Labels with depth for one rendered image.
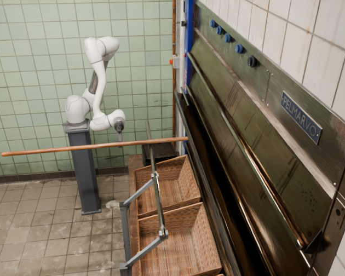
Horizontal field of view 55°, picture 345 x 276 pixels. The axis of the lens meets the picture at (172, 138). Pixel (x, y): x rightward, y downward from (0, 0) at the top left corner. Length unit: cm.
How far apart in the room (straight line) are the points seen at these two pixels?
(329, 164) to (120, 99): 288
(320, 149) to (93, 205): 285
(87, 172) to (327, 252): 261
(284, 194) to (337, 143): 30
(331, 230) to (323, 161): 18
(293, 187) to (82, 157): 238
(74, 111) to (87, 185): 81
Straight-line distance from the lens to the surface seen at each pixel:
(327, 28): 91
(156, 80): 352
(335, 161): 92
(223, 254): 197
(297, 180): 109
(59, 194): 395
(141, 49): 340
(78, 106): 296
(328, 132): 93
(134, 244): 250
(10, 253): 350
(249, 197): 147
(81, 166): 324
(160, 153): 300
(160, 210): 186
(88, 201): 351
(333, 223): 95
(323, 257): 102
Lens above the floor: 246
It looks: 31 degrees down
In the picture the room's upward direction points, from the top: straight up
